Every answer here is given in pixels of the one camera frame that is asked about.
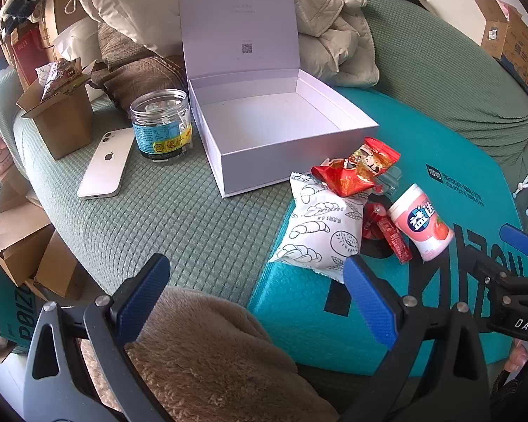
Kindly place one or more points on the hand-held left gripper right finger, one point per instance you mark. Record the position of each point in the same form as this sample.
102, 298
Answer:
369, 303

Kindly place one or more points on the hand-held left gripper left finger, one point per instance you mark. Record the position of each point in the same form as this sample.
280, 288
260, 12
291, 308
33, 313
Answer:
143, 299

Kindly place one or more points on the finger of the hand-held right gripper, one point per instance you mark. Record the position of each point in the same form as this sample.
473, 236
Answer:
488, 268
517, 238

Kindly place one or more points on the pink gum bottle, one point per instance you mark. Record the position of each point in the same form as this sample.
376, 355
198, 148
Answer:
422, 228

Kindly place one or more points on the clear plastic clip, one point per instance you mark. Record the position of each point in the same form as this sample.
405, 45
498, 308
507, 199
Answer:
389, 182

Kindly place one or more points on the white hinged gift box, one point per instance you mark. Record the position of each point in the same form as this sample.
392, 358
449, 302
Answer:
268, 118

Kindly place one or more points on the person's right hand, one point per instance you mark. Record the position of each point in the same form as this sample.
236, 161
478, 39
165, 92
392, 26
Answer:
517, 356

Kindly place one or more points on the green sofa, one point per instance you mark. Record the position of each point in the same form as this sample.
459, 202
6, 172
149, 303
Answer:
158, 228

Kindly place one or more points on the large teal bubble mailer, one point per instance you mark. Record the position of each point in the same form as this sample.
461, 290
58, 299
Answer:
299, 325

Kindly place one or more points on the white bread packet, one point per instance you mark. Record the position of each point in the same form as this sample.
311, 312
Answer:
317, 228

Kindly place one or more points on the beige plush cloth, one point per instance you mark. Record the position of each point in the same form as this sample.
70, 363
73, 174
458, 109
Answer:
220, 360

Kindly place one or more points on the folded teal mailer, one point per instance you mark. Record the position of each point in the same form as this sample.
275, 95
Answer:
13, 312

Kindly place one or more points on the flattened cardboard pieces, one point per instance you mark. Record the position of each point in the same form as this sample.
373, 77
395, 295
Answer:
22, 237

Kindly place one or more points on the white smartphone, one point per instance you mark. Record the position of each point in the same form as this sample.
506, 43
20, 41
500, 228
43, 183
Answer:
105, 167

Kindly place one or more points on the clear plastic jar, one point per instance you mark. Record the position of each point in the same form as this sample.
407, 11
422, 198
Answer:
160, 136

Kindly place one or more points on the open printed cardboard box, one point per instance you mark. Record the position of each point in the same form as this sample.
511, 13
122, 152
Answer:
519, 52

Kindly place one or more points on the small brown cardboard box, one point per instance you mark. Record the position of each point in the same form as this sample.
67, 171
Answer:
66, 127

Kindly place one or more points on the brown cushion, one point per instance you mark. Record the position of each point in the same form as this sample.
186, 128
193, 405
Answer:
127, 79

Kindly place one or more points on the brown foil snack packet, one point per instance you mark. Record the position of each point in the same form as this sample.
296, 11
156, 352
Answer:
57, 77

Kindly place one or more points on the beige padded jacket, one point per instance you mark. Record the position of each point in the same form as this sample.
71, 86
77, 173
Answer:
330, 52

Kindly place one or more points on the white paper bag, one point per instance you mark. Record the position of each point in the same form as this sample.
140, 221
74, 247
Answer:
77, 41

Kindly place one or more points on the red paper bag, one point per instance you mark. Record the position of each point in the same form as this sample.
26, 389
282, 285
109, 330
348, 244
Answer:
26, 57

